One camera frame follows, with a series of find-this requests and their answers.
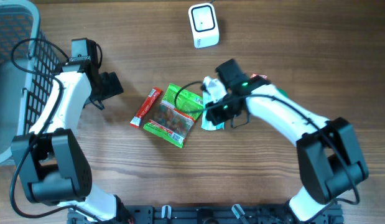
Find white barcode scanner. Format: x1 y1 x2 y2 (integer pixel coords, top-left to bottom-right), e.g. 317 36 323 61
188 2 220 49

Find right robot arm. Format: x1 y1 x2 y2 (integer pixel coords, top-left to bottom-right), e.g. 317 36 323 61
201 59 369 223

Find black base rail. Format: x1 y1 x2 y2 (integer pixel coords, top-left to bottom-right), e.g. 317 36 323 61
67 203 344 224

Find mint wet wipes packet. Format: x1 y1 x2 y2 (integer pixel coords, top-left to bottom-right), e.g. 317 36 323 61
201 91 225 131

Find green-lidded jar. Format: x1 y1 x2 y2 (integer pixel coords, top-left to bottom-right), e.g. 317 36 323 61
277 88 288 98

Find green candy bag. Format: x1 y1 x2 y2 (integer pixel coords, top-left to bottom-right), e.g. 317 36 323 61
143 83 203 148

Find red small carton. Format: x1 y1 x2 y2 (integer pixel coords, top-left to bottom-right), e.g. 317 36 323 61
250 73 267 80

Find red stick sachet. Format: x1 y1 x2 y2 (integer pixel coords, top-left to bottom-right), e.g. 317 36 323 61
130 87 162 128

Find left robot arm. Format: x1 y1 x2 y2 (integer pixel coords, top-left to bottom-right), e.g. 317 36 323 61
9 38 134 223

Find grey plastic mesh basket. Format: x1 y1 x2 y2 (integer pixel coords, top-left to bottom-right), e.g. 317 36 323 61
0 1 59 166

